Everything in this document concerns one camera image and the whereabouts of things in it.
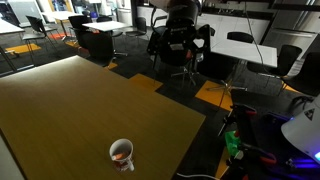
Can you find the orange marker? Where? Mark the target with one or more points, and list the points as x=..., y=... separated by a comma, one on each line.
x=120, y=156

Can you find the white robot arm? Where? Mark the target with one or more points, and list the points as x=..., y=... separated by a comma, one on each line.
x=173, y=43

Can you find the white robot base cone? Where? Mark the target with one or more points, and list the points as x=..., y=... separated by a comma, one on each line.
x=303, y=130

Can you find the maroon mug white inside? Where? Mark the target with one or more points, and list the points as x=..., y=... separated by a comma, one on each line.
x=120, y=146

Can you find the black chair near counter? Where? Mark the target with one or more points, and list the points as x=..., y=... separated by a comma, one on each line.
x=139, y=30

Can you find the white double table right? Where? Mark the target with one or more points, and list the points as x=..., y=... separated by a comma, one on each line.
x=245, y=51

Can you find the white square table centre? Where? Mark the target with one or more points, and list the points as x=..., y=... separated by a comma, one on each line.
x=106, y=26

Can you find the black chair at centre table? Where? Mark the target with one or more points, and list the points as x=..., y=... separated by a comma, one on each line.
x=78, y=26

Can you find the black tripod with green clamp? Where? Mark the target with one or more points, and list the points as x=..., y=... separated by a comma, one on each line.
x=246, y=156

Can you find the black chair behind table right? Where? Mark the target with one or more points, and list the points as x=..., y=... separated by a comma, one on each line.
x=240, y=36

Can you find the white table far back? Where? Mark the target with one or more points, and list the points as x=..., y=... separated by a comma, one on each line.
x=59, y=15

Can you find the black chair far left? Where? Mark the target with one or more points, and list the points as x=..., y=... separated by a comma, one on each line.
x=39, y=32

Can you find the black chair right side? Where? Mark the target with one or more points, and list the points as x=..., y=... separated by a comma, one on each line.
x=286, y=59

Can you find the white table far left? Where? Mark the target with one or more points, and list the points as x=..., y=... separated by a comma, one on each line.
x=8, y=28

